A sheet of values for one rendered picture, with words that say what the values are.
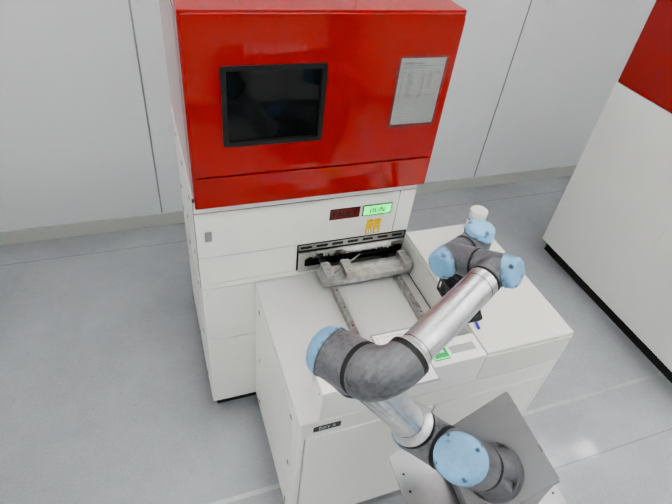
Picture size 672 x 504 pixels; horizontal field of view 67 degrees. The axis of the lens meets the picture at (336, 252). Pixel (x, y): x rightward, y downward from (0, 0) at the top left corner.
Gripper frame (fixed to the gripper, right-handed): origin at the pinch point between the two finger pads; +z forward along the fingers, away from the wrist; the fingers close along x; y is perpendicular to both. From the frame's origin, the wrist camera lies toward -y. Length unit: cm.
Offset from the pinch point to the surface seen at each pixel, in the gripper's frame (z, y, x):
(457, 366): 17.2, -4.0, -4.9
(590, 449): 111, -10, -103
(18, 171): 61, 207, 148
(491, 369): 24.3, -4.0, -20.0
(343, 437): 43, -4, 30
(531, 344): 15.3, -3.8, -32.5
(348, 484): 81, -4, 24
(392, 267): 23, 48, -7
